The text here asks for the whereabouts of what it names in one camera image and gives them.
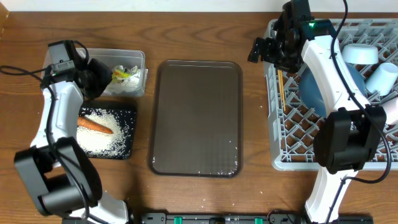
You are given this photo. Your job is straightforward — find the silver foil wrapper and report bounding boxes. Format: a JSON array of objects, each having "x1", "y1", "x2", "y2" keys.
[{"x1": 112, "y1": 65, "x2": 141, "y2": 83}]

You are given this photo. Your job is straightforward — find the white paper napkin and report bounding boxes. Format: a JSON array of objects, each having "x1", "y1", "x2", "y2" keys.
[{"x1": 106, "y1": 76, "x2": 140, "y2": 94}]

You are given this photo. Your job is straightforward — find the orange carrot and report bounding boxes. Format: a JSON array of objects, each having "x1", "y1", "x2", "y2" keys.
[{"x1": 77, "y1": 116, "x2": 113, "y2": 134}]

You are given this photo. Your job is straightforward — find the large blue plate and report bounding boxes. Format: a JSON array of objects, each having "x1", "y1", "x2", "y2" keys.
[{"x1": 298, "y1": 63, "x2": 366, "y2": 118}]

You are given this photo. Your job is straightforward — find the small light blue bowl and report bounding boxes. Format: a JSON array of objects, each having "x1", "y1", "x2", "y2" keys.
[{"x1": 342, "y1": 44, "x2": 379, "y2": 65}]

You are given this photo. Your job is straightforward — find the light blue cup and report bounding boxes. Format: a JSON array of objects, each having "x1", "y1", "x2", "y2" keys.
[{"x1": 365, "y1": 62, "x2": 397, "y2": 96}]

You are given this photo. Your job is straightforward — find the white pink cup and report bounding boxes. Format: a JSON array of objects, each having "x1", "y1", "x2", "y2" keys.
[{"x1": 381, "y1": 98, "x2": 398, "y2": 125}]

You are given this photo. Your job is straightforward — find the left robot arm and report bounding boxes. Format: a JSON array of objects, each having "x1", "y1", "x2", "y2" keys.
[{"x1": 14, "y1": 59, "x2": 129, "y2": 223}]

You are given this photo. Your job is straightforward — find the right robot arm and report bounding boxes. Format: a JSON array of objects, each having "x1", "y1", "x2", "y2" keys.
[{"x1": 248, "y1": 17, "x2": 391, "y2": 223}]

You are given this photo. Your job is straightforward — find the black waste tray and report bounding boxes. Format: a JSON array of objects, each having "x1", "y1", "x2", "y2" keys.
[{"x1": 76, "y1": 101, "x2": 137, "y2": 160}]

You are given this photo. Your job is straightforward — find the grey dishwasher rack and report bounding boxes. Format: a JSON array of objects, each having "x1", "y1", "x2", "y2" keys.
[{"x1": 263, "y1": 19, "x2": 397, "y2": 171}]

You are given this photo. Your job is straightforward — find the clear plastic bin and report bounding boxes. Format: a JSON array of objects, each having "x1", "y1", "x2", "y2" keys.
[{"x1": 42, "y1": 47, "x2": 149, "y2": 98}]

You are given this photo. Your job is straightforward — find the pile of white rice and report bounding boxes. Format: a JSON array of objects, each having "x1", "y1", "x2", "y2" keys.
[{"x1": 76, "y1": 109, "x2": 129, "y2": 158}]

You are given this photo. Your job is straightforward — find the dark brown serving tray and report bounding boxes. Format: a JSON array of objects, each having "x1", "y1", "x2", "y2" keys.
[{"x1": 148, "y1": 60, "x2": 243, "y2": 179}]

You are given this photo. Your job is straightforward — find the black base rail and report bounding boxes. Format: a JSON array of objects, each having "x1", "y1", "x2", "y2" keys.
[{"x1": 62, "y1": 212, "x2": 374, "y2": 224}]

